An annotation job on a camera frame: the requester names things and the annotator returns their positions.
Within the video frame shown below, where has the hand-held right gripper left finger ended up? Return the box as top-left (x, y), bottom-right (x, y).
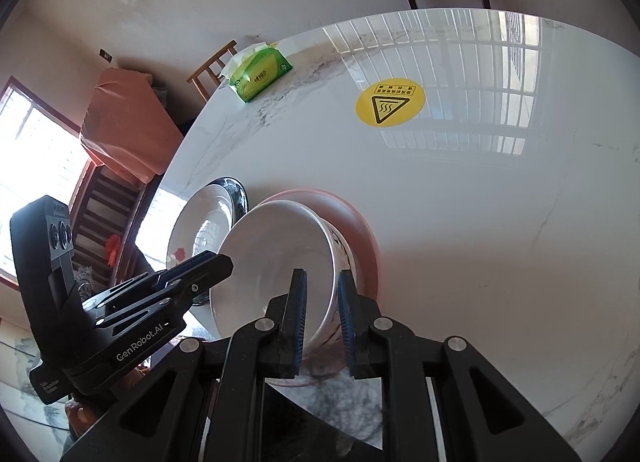
top-left (62, 268), bottom-right (308, 462)

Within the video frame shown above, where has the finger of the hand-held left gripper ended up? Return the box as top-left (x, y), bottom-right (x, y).
top-left (82, 251), bottom-right (216, 310)
top-left (95, 255), bottom-right (233, 330)

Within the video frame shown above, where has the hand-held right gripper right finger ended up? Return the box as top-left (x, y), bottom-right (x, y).
top-left (336, 269), bottom-right (583, 462)

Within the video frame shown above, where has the white plate with pink flower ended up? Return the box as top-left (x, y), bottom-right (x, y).
top-left (166, 177), bottom-right (236, 275)

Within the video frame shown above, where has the pink ribbed bowl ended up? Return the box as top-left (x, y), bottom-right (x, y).
top-left (209, 199), bottom-right (351, 360)

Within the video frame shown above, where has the blue floral plate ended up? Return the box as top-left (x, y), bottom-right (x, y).
top-left (210, 177), bottom-right (249, 305)

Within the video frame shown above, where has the plain pink bowl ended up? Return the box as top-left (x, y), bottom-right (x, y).
top-left (257, 188), bottom-right (379, 388)

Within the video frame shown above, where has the red object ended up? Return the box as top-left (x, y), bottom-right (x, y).
top-left (104, 235), bottom-right (123, 268)

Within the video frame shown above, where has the orange cloth cover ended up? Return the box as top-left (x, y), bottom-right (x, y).
top-left (80, 67), bottom-right (183, 178)

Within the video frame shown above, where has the side window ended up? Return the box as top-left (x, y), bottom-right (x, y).
top-left (0, 76), bottom-right (98, 285)

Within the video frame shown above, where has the light wooden chair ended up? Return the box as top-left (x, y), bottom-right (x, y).
top-left (187, 40), bottom-right (238, 103)

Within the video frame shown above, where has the green tissue pack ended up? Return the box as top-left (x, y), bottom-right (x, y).
top-left (227, 41), bottom-right (293, 104)

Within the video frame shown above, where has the yellow warning sticker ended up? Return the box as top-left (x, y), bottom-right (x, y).
top-left (355, 77), bottom-right (427, 127)

